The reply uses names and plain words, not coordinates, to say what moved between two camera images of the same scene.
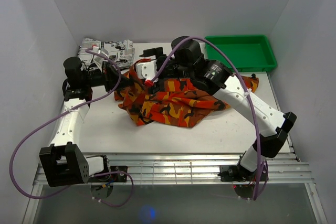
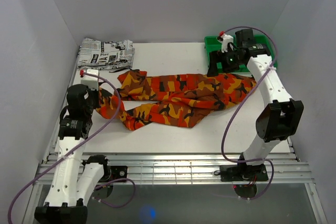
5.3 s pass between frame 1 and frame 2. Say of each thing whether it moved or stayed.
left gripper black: moved
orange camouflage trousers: moved
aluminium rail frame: stayed
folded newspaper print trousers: stayed
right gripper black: moved
